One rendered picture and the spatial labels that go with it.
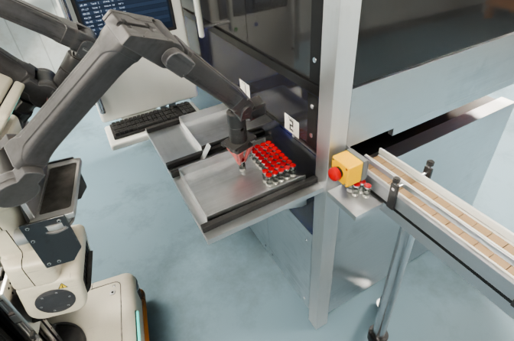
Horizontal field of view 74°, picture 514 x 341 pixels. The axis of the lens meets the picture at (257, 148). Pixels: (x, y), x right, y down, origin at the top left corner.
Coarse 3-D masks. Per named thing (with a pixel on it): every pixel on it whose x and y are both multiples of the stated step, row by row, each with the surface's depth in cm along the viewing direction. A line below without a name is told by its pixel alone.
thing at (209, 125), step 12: (216, 108) 152; (228, 108) 155; (180, 120) 145; (192, 120) 149; (204, 120) 148; (216, 120) 147; (252, 120) 146; (264, 120) 145; (192, 132) 141; (204, 132) 140; (216, 132) 140; (228, 132) 139; (204, 144) 133; (216, 144) 130
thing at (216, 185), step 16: (256, 144) 128; (208, 160) 121; (224, 160) 124; (192, 176) 118; (208, 176) 117; (224, 176) 117; (240, 176) 116; (256, 176) 116; (304, 176) 110; (192, 192) 106; (208, 192) 111; (224, 192) 110; (240, 192) 110; (256, 192) 109; (272, 192) 106; (208, 208) 105; (224, 208) 100
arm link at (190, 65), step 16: (176, 48) 63; (176, 64) 64; (192, 64) 67; (208, 64) 77; (192, 80) 75; (208, 80) 79; (224, 80) 84; (224, 96) 88; (240, 96) 92; (240, 112) 98
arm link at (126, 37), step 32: (128, 32) 55; (160, 32) 61; (96, 64) 57; (128, 64) 60; (160, 64) 64; (64, 96) 59; (96, 96) 62; (32, 128) 61; (64, 128) 62; (32, 160) 63; (0, 192) 61; (32, 192) 66
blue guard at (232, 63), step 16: (192, 32) 176; (208, 32) 155; (192, 48) 185; (208, 48) 162; (224, 48) 144; (224, 64) 151; (240, 64) 135; (256, 64) 123; (256, 80) 127; (272, 80) 116; (288, 80) 107; (272, 96) 120; (288, 96) 110; (304, 96) 102; (272, 112) 124; (288, 112) 114; (304, 112) 105; (304, 128) 108
